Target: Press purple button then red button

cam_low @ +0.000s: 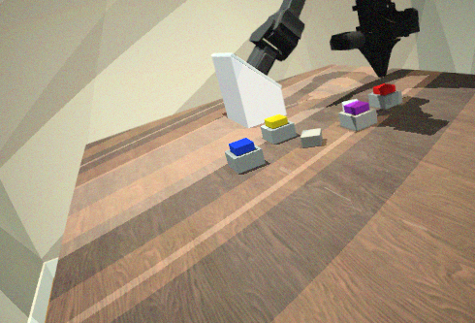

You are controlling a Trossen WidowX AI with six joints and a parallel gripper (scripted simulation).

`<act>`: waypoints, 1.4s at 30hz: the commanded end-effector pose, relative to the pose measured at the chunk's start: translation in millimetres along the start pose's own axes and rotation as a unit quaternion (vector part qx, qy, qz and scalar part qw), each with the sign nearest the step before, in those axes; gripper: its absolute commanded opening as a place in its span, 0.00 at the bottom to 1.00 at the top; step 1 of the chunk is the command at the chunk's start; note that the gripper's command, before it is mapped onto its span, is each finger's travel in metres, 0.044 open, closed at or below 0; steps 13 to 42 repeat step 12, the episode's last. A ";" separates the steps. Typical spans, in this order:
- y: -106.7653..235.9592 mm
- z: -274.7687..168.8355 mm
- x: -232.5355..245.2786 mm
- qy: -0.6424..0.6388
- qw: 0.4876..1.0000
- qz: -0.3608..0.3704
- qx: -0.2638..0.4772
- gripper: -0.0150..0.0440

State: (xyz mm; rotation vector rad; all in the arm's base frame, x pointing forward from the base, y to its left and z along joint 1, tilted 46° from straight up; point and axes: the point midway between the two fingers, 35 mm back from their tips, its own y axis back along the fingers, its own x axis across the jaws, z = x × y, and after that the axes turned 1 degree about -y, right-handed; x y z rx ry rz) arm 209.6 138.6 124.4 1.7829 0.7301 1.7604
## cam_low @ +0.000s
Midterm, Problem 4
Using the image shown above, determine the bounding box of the red button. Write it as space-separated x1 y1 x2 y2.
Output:
368 83 403 110

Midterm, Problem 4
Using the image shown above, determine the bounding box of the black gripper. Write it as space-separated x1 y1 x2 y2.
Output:
330 0 400 78

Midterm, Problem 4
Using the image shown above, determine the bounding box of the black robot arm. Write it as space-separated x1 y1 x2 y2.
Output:
246 0 419 76

